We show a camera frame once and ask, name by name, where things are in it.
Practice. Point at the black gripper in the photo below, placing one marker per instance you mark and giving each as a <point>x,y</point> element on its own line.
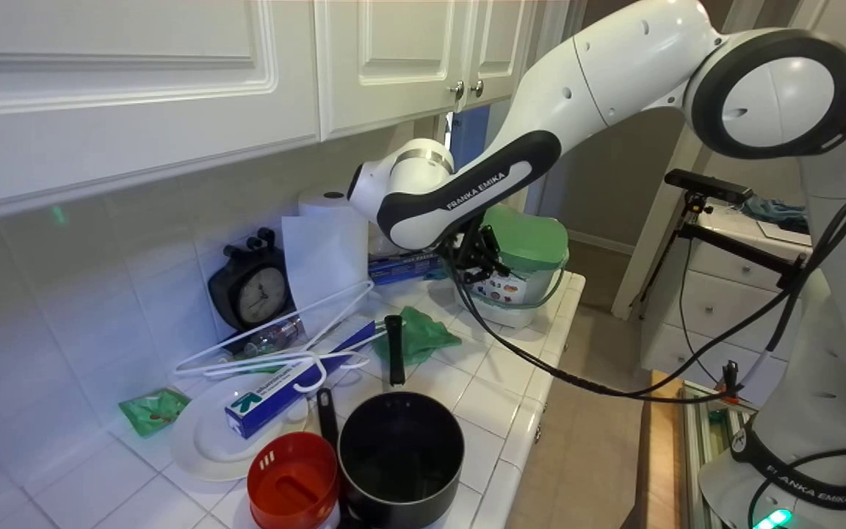
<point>472,250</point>

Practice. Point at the green bin lid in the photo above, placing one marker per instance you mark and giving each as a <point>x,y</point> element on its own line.
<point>527,243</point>

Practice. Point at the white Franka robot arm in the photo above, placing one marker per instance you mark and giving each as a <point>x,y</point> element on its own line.
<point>746,95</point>

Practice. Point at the blue box behind bin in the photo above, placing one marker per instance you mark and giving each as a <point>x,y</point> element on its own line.
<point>407,267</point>

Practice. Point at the green cloth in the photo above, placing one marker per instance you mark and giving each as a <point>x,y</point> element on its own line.
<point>422,334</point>

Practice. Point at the white paper towel roll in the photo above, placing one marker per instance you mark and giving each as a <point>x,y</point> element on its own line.
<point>325,258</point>

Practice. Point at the white plastic hanger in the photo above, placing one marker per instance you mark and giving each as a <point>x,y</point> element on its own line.
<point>287,339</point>

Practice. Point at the black saucepan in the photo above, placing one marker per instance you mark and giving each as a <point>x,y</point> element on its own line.
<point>401,452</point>

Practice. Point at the blue foil box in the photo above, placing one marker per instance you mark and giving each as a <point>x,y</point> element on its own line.
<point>267,397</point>

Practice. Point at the red bowl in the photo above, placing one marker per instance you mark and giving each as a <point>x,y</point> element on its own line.
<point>292,483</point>

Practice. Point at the wooden board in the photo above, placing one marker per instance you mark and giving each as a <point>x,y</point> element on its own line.
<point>664,466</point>

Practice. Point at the white plate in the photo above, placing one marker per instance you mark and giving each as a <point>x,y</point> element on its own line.
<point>203,440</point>

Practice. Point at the white upper cabinets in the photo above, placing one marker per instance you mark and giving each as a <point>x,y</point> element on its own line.
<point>102,95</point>

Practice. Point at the black camera on stand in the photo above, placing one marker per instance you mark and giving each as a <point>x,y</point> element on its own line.
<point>717,253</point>

